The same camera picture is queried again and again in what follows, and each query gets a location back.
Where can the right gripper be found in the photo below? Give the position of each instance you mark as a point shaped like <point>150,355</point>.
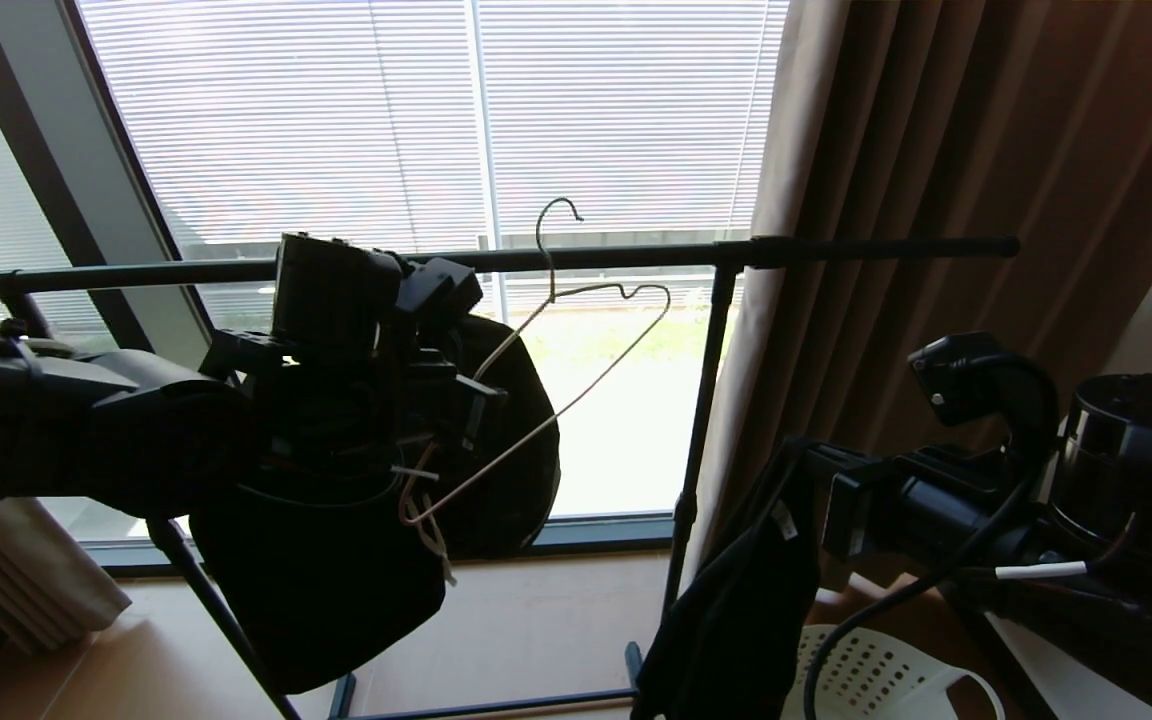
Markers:
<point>926,510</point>

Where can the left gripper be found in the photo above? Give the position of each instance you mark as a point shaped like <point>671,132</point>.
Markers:
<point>436,400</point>

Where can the pink clothes hanger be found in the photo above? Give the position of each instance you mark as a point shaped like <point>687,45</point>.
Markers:
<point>546,265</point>

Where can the black ribbed garment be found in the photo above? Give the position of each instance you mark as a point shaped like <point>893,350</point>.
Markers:
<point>336,600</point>

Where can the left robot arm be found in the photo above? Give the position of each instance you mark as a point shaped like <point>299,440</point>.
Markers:
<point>86,430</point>

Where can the white laundry basket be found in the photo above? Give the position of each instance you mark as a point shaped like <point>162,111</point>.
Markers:
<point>876,680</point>

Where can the black clothes rack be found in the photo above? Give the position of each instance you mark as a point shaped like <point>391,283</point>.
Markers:
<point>836,247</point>

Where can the window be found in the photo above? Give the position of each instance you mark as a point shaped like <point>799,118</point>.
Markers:
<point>336,110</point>

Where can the brown curtain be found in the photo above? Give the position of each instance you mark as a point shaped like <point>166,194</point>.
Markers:
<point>936,120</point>

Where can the beige curtain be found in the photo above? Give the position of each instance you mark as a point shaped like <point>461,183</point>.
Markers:
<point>16,570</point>

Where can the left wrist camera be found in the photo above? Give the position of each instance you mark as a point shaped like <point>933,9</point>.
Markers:
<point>439,290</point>

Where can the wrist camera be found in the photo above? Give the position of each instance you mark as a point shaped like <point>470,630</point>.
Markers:
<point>976,385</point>
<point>439,290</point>

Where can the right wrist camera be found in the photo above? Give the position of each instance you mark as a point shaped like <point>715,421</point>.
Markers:
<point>976,385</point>

